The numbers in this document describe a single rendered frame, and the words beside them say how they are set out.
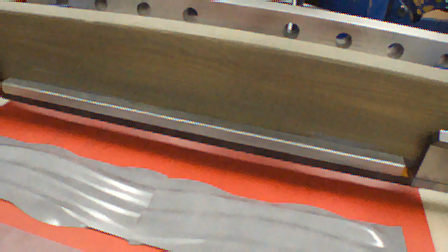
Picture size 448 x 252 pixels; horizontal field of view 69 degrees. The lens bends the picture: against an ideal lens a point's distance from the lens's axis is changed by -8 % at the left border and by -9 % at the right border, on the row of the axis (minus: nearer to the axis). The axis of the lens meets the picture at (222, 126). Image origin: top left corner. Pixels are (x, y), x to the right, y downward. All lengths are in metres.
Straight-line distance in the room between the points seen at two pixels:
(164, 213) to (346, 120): 0.14
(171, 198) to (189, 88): 0.08
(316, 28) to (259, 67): 0.23
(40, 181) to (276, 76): 0.19
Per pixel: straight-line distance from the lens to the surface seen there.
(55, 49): 0.32
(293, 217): 0.25
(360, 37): 0.47
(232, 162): 0.30
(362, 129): 0.27
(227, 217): 0.24
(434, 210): 0.32
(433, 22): 1.50
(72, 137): 0.33
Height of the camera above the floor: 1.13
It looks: 31 degrees down
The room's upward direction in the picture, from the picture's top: 6 degrees clockwise
